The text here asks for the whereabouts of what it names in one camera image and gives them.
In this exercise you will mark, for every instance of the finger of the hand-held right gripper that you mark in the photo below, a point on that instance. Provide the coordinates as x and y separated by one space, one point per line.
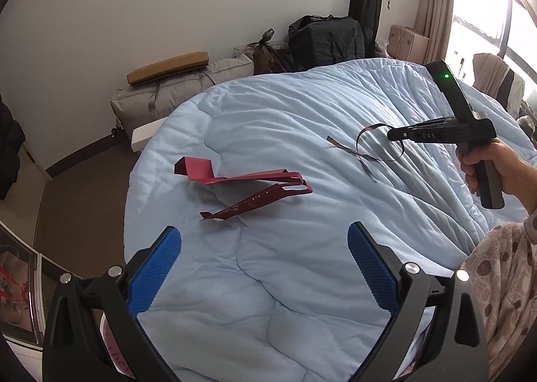
402 134

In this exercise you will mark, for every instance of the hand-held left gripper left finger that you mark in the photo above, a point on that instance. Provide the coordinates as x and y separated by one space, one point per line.
161 264

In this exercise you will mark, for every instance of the pink suitcase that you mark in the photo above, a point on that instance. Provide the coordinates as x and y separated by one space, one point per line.
415 44
395 40

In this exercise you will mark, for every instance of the person's right forearm spotted sleeve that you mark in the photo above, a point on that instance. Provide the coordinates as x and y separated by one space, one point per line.
503 281

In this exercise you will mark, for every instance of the black duffel bag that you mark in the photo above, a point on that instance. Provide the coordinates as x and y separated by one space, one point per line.
323 42

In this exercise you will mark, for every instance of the white box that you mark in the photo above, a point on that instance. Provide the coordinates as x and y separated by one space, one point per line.
144 136

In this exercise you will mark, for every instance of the grey storage bag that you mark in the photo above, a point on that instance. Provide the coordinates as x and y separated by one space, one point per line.
138 105

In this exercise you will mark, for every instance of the person's right hand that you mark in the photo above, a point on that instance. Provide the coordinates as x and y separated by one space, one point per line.
512 172

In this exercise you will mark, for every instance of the wide dark red ribbon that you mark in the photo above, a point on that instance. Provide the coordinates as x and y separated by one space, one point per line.
197 168

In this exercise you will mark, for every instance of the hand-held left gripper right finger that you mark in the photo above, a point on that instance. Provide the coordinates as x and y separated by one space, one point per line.
373 266

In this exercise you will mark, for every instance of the brown flat cushion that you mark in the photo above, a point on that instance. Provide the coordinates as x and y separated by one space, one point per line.
168 65

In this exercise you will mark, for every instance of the clothes on chair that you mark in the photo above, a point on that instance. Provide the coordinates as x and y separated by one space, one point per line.
486 71

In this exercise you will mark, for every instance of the window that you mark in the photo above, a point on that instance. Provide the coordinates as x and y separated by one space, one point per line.
482 9

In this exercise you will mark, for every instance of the glass cabinet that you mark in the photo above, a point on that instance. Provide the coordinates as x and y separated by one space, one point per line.
40 281

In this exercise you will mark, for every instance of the light blue quilt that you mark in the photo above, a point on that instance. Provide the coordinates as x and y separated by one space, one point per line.
272 113

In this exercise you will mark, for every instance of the tall black bag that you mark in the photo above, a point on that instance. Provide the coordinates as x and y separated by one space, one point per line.
369 0

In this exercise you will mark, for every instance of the black puffer jacket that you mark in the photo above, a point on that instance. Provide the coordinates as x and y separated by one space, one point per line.
8 147

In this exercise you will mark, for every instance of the gift bag with dark bow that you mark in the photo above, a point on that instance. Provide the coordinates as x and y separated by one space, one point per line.
262 51

